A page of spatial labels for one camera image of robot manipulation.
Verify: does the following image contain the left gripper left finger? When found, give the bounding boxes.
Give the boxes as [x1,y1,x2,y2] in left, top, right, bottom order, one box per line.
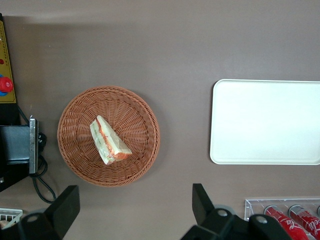
[16,185,81,240]

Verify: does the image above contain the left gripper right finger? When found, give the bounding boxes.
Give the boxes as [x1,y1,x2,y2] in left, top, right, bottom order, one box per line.
[179,183,251,240]

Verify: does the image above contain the plastic triangle sandwich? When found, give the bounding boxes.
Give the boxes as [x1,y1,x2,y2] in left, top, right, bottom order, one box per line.
[89,114,133,166]

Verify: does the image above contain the cream plastic serving tray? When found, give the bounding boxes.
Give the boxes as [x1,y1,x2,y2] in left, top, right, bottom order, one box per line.
[209,79,320,166]

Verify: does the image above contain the round brown wicker basket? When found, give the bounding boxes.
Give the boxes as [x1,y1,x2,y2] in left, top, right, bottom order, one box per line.
[57,86,161,187]

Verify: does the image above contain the clear acrylic bottle rack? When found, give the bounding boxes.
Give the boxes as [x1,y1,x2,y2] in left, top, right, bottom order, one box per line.
[244,198,320,240]

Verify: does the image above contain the red cola bottle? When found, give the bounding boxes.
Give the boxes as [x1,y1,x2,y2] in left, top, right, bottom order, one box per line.
[288,204,320,238]
[264,204,310,240]

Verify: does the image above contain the black machine with yellow panel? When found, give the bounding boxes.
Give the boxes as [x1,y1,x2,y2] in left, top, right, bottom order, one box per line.
[0,13,41,193]

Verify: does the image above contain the black machine cable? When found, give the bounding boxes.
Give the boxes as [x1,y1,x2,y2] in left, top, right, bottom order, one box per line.
[16,104,57,203]

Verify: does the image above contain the white wire rack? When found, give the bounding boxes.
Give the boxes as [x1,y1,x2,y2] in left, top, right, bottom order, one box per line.
[0,207,24,230]

